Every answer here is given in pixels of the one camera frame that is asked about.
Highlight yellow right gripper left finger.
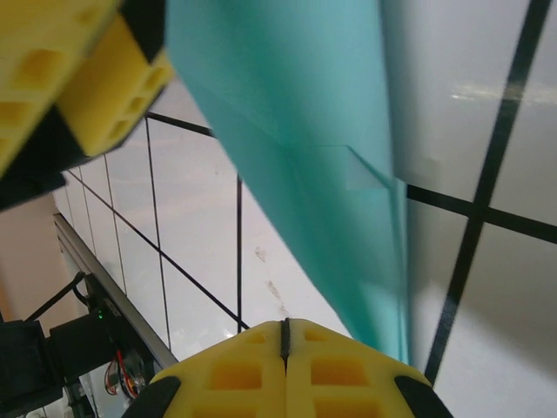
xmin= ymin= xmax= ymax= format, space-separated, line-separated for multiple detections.
xmin=125 ymin=320 xmax=288 ymax=418

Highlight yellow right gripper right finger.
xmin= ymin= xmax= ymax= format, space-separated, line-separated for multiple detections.
xmin=285 ymin=317 xmax=453 ymax=418

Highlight teal cloth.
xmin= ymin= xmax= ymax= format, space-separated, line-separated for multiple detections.
xmin=164 ymin=0 xmax=410 ymax=367

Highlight red wire bundle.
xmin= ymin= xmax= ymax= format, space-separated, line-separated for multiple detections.
xmin=105 ymin=347 xmax=147 ymax=398

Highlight long aluminium base rail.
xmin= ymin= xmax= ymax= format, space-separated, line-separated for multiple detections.
xmin=54 ymin=212 xmax=179 ymax=371

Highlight thin black cable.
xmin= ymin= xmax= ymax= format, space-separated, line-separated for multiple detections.
xmin=23 ymin=270 xmax=88 ymax=326

